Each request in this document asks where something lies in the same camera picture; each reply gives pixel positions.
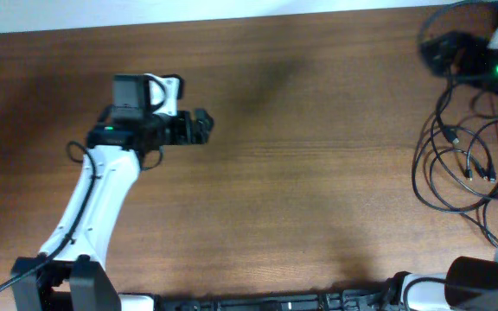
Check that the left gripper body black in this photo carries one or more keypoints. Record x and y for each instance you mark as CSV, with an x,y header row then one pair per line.
x,y
172,131

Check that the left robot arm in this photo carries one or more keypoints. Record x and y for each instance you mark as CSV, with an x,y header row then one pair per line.
x,y
69,271

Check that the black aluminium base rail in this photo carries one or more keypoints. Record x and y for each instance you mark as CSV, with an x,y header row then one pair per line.
x,y
373,298

